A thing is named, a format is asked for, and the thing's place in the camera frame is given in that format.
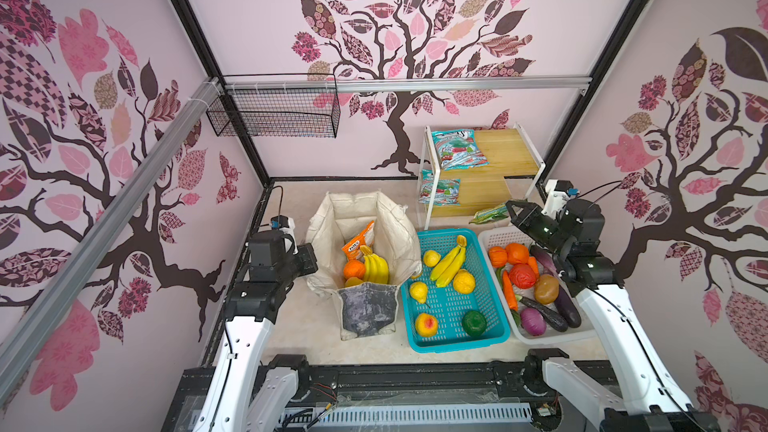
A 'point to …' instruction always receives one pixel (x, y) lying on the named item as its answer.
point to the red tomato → (522, 276)
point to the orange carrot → (509, 290)
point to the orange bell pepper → (498, 256)
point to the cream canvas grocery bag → (365, 310)
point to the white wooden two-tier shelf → (514, 169)
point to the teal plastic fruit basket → (455, 301)
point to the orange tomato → (516, 252)
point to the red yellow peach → (426, 325)
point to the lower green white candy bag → (446, 192)
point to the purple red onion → (533, 321)
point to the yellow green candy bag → (490, 214)
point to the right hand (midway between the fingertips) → (510, 199)
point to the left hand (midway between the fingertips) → (313, 253)
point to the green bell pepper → (474, 323)
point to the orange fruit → (354, 269)
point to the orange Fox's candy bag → (352, 249)
